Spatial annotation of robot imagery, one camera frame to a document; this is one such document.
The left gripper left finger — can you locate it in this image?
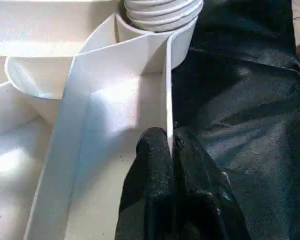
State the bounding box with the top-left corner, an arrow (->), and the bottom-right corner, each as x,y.
116,126 -> 177,240

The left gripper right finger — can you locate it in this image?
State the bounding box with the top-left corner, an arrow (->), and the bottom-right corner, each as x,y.
172,124 -> 248,240

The white plastic table top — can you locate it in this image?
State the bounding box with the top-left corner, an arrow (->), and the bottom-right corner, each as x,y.
0,0 -> 203,240

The white plastic table leg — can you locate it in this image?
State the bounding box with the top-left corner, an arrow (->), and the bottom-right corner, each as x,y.
118,0 -> 205,32

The black mat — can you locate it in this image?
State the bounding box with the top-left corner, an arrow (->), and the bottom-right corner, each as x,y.
169,0 -> 300,240

